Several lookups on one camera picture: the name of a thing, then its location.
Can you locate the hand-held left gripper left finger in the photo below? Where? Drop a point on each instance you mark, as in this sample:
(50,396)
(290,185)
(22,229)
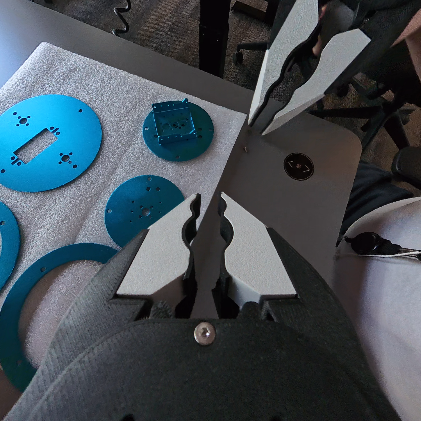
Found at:
(154,259)

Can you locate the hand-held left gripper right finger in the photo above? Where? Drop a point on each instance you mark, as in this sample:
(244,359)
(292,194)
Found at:
(256,259)

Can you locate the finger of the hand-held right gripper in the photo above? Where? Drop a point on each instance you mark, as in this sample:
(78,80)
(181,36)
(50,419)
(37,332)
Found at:
(283,59)
(335,62)

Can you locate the small blue metal disc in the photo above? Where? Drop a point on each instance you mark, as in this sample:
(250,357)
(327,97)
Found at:
(200,144)

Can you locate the blue square metal bracket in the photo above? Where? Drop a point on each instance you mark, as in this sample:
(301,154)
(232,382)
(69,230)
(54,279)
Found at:
(171,125)

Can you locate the round black desk control button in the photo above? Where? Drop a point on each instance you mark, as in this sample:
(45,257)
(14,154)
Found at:
(292,174)

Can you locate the black office chair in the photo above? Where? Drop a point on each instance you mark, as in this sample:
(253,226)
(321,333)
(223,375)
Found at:
(238,56)
(384,111)

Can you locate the medium blue drilled disc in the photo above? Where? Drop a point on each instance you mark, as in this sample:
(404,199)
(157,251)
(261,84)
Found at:
(131,204)

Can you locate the black table leg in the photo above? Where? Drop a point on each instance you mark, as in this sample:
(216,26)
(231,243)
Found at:
(213,39)

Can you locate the black chair armrest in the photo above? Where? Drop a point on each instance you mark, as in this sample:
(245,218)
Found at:
(407,164)

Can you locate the person's dark pants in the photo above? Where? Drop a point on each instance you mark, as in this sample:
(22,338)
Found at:
(365,197)

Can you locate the person in white shirt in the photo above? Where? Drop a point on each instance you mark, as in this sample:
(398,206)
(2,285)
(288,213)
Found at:
(388,312)

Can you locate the large blue disc rectangular hole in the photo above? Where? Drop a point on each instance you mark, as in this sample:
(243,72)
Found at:
(75,131)

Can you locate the white foam sheet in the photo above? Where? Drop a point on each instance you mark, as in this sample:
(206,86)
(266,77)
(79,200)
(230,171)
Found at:
(115,98)

